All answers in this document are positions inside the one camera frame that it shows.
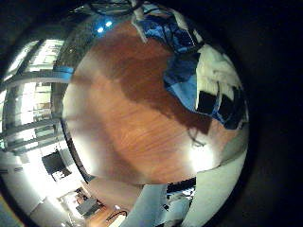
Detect black wall monitor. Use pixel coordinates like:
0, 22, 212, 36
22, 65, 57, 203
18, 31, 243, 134
41, 150, 73, 183

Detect grey desk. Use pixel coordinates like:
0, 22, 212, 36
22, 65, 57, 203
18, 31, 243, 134
75, 197, 102, 219

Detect black cable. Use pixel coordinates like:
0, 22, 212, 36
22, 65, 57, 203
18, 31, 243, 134
105, 209, 129, 222

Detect large glass window wall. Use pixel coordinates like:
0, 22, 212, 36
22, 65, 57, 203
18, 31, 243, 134
0, 39, 75, 155

